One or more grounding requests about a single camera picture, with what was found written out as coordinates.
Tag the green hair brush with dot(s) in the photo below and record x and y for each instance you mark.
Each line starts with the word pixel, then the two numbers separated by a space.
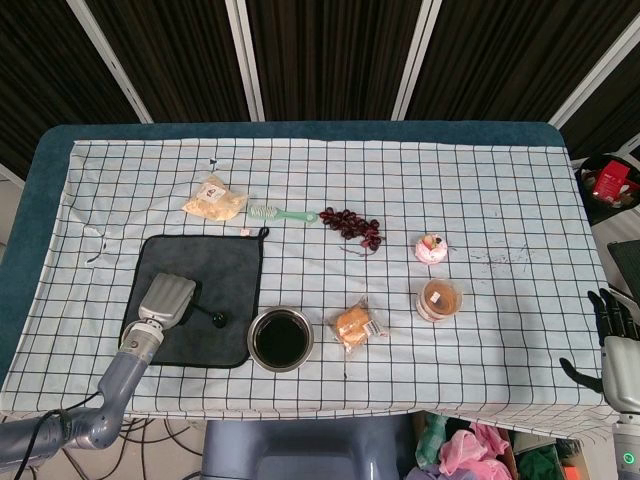
pixel 280 214

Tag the black stirring spoon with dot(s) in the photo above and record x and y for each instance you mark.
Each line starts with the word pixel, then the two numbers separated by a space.
pixel 218 317

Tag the dark metal bowl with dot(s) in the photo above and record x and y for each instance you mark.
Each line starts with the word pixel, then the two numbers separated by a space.
pixel 280 340

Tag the checkered white tablecloth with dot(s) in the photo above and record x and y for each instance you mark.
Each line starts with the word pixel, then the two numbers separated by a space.
pixel 450 360

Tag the bag of beige flakes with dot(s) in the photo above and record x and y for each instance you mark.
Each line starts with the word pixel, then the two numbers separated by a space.
pixel 212 200

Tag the white partition post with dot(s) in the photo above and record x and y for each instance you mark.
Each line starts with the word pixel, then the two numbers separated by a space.
pixel 246 60
pixel 595 75
pixel 414 60
pixel 112 62

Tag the dark grey microfibre cloth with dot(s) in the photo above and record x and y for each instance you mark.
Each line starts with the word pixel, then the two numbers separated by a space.
pixel 210 270

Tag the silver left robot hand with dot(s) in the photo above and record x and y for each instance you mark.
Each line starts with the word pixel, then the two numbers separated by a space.
pixel 169 299

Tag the packaged bread bun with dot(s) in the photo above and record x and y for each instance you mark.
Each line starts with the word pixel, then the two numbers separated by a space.
pixel 351 324

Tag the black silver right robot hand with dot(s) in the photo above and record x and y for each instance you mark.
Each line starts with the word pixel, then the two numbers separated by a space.
pixel 620 365

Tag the purple cloth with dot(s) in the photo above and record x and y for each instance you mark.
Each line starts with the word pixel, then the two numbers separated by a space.
pixel 425 472

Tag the black waste bin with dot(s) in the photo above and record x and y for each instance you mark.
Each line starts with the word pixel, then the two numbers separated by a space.
pixel 595 210

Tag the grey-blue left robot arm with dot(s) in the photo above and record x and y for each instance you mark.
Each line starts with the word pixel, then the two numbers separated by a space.
pixel 117 380

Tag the pink cloth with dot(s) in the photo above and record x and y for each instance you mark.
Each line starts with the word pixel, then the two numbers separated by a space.
pixel 472 450

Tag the green cloth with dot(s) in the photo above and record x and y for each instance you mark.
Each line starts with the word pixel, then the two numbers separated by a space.
pixel 431 434

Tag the grey-blue robot torso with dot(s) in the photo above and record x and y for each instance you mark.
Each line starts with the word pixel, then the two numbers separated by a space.
pixel 310 450

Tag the red cardboard box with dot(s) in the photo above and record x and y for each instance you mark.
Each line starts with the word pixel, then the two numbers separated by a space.
pixel 611 181

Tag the clear jar brown contents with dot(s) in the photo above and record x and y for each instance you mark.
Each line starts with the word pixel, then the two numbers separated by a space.
pixel 440 299

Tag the pink strawberry cake toy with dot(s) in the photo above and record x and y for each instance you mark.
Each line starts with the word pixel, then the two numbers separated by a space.
pixel 431 248

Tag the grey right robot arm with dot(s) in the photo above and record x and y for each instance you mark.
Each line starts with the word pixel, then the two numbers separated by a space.
pixel 627 445

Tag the dark red grape bunch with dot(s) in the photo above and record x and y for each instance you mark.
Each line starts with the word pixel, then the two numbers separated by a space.
pixel 347 222

